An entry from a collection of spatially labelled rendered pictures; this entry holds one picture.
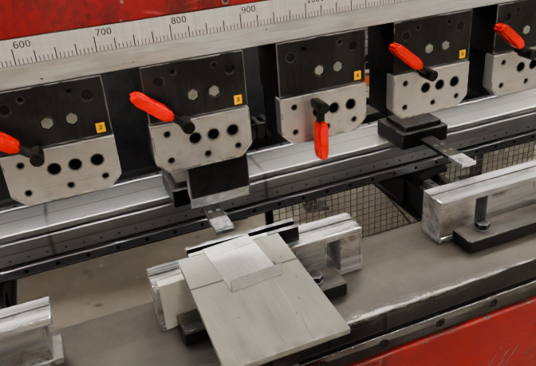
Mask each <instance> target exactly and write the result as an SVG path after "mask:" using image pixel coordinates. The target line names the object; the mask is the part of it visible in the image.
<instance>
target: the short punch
mask: <svg viewBox="0 0 536 366"><path fill-rule="evenodd" d="M185 174H186V179H187V189H188V194H189V197H190V198H191V208H192V209H194V208H197V207H203V206H206V205H210V204H213V203H218V202H222V201H225V200H228V199H234V198H238V197H241V196H244V195H249V186H250V178H249V170H248V162H247V153H246V152H245V153H244V155H243V156H240V157H237V158H233V159H227V160H224V161H220V162H217V163H210V164H207V165H203V166H199V167H193V168H189V169H186V170H185Z"/></svg>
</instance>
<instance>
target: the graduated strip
mask: <svg viewBox="0 0 536 366"><path fill-rule="evenodd" d="M405 1H410V0H269V1H264V2H254V3H249V4H243V5H237V6H228V7H223V8H217V9H211V10H201V11H196V12H190V13H185V14H175V15H170V16H164V17H158V18H149V19H144V20H138V21H132V22H122V23H117V24H111V25H106V26H96V27H91V28H85V29H79V30H70V31H65V32H59V33H49V34H43V35H38V36H32V37H23V38H17V39H12V40H6V41H0V68H2V67H7V66H12V65H21V64H26V63H31V62H36V61H46V60H51V59H56V58H61V57H70V56H75V55H80V54H85V53H94V52H100V51H105V50H110V49H119V48H124V47H129V46H134V45H143V44H148V43H153V42H158V41H167V40H172V39H177V38H182V37H191V36H196V35H201V34H206V33H216V32H221V31H226V30H235V29H240V28H245V27H250V26H259V25H264V24H269V23H275V22H284V21H289V20H294V19H299V18H307V17H312V16H318V15H323V14H332V13H337V12H342V11H347V10H356V9H361V8H366V7H371V6H380V5H386V4H391V3H396V2H405Z"/></svg>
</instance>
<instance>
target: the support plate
mask: <svg viewBox="0 0 536 366"><path fill-rule="evenodd" d="M253 241H254V242H255V243H256V244H257V246H258V247H259V248H260V249H261V250H262V252H263V253H264V254H265V255H266V256H267V257H268V258H269V259H270V260H271V261H272V262H273V261H274V262H275V263H276V264H277V263H279V262H284V261H287V260H290V259H293V258H296V256H295V255H294V253H293V252H292V251H291V249H290V248H289V247H288V246H287V245H286V243H285V242H284V241H283V239H282V238H281V236H280V235H279V234H278V233H276V234H271V235H268V236H265V237H262V238H256V239H254V240H253ZM178 263H179V268H180V270H181V272H182V275H183V277H184V280H185V282H186V283H187V287H188V288H189V291H190V289H194V288H196V287H200V286H202V285H207V284H210V283H212V282H216V281H220V280H223V279H222V278H221V276H220V275H219V273H218V272H217V270H216V269H215V267H214V266H213V265H212V264H211V262H210V260H209V259H208V257H207V256H206V255H205V254H200V255H197V256H194V257H191V258H186V259H183V260H180V261H178ZM190 293H191V296H192V298H193V300H194V303H195V305H196V308H197V309H198V311H199V315H200V317H201V319H202V321H203V324H204V326H205V329H206V330H207V334H208V336H209V337H210V340H211V343H212V345H213V347H214V349H215V352H216V354H217V357H218V358H219V362H220V364H221V365H222V366H259V365H261V364H265V363H267V362H270V361H272V360H276V359H279V358H281V357H284V356H288V355H290V354H293V353H296V352H299V351H301V350H304V349H307V348H310V347H313V346H315V345H318V344H322V343H324V342H326V341H329V340H333V339H336V338H338V337H340V336H344V335H347V334H350V327H349V326H348V325H347V323H346V322H345V320H344V319H343V318H342V316H341V315H340V314H339V312H338V311H337V310H336V309H335V308H334V306H333V305H332V303H331V302H330V301H329V299H328V298H327V296H326V295H324V293H323V292H322V291H321V289H320V288H319V286H318V285H317V283H316V282H315V281H314V280H313V279H312V278H311V276H310V275H309V273H308V272H307V271H306V269H305V268H304V266H303V265H302V264H301V263H300V262H299V261H298V259H295V260H293V261H290V262H285V263H282V275H279V276H277V277H273V278H271V279H269V280H266V281H263V282H260V283H258V284H256V285H252V286H250V287H247V288H245V289H241V290H239V291H237V292H234V293H232V292H231V290H230V289H229V287H228V286H227V284H226V283H225V281H221V282H219V283H215V284H213V285H208V286H205V287H203V288H199V289H195V290H192V291H190Z"/></svg>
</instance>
